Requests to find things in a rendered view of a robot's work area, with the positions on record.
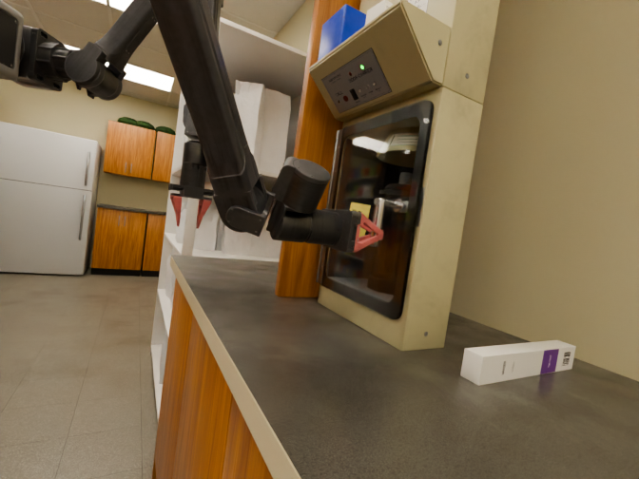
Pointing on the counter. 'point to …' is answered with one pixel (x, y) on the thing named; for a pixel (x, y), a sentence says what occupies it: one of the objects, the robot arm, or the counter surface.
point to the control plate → (337, 83)
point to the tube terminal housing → (436, 180)
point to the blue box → (340, 28)
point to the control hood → (392, 55)
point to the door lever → (383, 212)
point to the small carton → (377, 10)
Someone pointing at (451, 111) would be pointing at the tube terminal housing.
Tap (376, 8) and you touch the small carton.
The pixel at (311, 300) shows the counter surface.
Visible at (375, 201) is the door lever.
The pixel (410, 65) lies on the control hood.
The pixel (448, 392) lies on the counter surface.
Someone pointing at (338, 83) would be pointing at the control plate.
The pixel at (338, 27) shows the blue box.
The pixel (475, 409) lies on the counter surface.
